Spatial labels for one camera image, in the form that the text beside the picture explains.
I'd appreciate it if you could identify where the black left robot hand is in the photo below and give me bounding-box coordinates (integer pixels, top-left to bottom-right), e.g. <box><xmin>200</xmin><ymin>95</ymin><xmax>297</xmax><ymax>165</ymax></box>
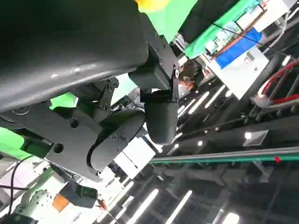
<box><xmin>0</xmin><ymin>0</ymin><xmax>181</xmax><ymax>183</ymax></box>

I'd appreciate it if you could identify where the orange and white toy bread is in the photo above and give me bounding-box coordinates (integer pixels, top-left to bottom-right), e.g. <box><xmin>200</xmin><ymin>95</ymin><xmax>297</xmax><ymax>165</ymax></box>
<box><xmin>136</xmin><ymin>0</ymin><xmax>171</xmax><ymax>13</ymax></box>

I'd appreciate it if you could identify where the person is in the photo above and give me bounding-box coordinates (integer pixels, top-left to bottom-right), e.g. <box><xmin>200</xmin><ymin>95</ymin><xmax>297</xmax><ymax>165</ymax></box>
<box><xmin>179</xmin><ymin>59</ymin><xmax>206</xmax><ymax>92</ymax></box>

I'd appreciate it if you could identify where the green cloth on neighbouring table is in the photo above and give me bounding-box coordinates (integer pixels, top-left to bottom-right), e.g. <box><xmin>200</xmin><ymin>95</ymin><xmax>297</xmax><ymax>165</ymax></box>
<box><xmin>184</xmin><ymin>9</ymin><xmax>257</xmax><ymax>59</ymax></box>

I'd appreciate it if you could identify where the black backdrop curtain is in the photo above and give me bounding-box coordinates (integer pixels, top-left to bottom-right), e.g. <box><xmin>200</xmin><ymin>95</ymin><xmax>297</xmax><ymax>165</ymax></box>
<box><xmin>172</xmin><ymin>0</ymin><xmax>241</xmax><ymax>45</ymax></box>

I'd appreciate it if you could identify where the black device with green screen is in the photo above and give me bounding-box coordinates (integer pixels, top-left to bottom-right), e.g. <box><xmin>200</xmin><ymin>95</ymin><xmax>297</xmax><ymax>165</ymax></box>
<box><xmin>59</xmin><ymin>182</ymin><xmax>99</xmax><ymax>209</ymax></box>

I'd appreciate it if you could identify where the blue plastic bin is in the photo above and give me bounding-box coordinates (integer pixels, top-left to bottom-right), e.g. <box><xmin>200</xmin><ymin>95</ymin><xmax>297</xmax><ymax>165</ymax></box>
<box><xmin>215</xmin><ymin>29</ymin><xmax>263</xmax><ymax>69</ymax></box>

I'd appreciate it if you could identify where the white cabinet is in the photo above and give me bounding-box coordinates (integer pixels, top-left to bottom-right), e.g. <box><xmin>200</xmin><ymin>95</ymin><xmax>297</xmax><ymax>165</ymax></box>
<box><xmin>216</xmin><ymin>45</ymin><xmax>271</xmax><ymax>99</ymax></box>

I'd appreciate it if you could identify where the black looping robot cable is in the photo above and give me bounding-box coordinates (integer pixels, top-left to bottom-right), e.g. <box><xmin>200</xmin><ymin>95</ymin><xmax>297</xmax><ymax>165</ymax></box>
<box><xmin>6</xmin><ymin>154</ymin><xmax>36</xmax><ymax>218</ymax></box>

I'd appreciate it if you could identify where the aluminium rail with green strip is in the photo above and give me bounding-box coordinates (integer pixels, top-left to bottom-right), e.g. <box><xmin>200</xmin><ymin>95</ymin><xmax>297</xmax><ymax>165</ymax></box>
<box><xmin>149</xmin><ymin>146</ymin><xmax>299</xmax><ymax>164</ymax></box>

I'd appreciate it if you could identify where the red cable bundle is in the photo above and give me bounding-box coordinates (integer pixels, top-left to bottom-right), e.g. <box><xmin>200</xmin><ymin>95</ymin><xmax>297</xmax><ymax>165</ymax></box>
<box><xmin>261</xmin><ymin>60</ymin><xmax>299</xmax><ymax>104</ymax></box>

